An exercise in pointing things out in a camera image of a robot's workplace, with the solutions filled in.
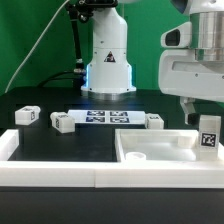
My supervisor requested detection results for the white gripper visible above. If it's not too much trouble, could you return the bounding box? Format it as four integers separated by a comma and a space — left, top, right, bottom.
158, 22, 224, 125

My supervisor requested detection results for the white square tabletop part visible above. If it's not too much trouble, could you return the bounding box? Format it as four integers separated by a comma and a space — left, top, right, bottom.
115, 129, 224, 162

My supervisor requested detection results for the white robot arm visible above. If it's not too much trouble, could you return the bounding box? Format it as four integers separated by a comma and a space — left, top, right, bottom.
76, 0, 224, 124

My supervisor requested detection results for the white tag plate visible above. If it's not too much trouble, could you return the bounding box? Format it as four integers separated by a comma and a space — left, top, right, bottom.
68, 110, 145, 124

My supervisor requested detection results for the white U-shaped fence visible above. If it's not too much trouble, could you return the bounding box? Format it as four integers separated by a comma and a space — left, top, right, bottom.
0, 129, 224, 188

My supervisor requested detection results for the black cable bundle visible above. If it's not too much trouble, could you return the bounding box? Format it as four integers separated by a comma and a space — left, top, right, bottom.
39, 69, 88, 88

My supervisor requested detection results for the white cable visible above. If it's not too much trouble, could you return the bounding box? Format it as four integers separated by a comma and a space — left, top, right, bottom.
4, 0, 72, 95

